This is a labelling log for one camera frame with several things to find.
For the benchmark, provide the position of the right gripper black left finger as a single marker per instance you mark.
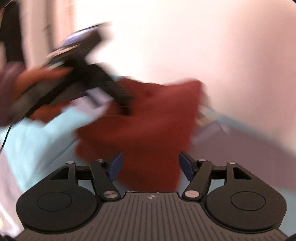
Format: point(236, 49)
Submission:
point(69, 197)

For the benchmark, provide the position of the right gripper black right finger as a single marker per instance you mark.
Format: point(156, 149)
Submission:
point(232, 196)

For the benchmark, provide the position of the dark red knit sweater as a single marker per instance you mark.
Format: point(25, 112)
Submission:
point(162, 120)

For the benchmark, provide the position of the person's left hand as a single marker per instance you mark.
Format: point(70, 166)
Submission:
point(30, 77)

